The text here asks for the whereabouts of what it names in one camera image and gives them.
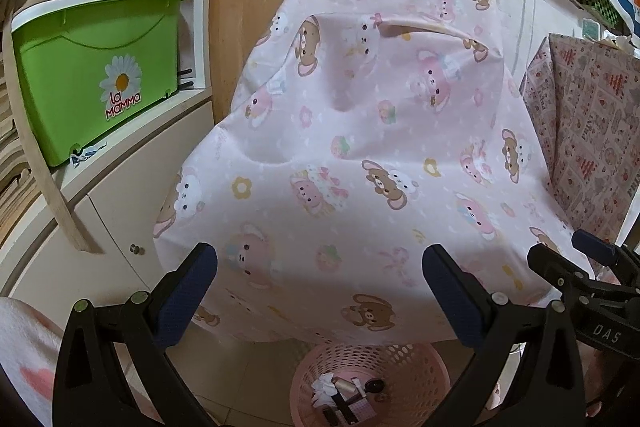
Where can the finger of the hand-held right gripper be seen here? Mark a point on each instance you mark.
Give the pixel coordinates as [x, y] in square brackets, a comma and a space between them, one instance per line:
[550, 262]
[595, 247]

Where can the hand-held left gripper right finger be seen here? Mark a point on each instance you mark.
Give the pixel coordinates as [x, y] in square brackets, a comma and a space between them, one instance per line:
[450, 297]

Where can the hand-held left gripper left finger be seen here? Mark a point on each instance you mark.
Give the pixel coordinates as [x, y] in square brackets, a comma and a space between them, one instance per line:
[185, 292]

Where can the pink plastic basket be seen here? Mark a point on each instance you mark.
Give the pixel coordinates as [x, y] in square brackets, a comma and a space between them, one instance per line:
[410, 362]

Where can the black plastic spoon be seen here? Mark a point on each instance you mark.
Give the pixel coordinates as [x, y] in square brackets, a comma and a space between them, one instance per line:
[375, 388]

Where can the small white tube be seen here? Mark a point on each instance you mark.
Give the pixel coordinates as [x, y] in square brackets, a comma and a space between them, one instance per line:
[357, 384]

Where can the cream thread spool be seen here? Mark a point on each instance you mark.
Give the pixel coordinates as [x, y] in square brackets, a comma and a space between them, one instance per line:
[342, 387]

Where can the small purple white box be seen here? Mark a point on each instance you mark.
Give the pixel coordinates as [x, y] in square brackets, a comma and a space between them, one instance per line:
[360, 411]

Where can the white tissue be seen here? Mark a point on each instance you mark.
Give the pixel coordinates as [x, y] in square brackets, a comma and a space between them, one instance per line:
[325, 387]

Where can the black packet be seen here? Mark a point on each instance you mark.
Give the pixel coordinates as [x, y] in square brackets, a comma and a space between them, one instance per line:
[341, 407]

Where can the person's right hand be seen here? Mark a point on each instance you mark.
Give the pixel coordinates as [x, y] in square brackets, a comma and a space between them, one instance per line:
[595, 382]

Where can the metal cabinet knob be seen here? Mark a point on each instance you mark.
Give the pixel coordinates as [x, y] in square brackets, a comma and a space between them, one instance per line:
[135, 250]

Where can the white cabinet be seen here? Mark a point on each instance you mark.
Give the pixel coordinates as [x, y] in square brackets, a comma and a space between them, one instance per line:
[110, 207]

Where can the patterned quilted cloth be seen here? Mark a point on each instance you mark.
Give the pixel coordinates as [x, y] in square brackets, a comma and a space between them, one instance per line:
[585, 117]

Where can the pink fuzzy garment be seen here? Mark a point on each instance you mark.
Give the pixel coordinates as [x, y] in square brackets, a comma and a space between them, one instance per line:
[25, 347]

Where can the blue white wrapper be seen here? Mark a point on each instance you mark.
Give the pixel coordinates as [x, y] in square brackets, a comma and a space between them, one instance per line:
[85, 152]

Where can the pink bear-print sheet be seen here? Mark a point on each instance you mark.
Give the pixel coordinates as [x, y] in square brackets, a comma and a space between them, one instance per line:
[350, 132]

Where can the small white device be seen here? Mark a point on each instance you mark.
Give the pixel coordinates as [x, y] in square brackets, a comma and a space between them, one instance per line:
[590, 29]

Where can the green plastic storage box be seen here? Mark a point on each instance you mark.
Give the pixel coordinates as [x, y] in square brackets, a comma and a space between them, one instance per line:
[90, 72]

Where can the white appliance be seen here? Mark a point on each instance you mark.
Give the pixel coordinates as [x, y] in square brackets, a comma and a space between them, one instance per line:
[515, 17]

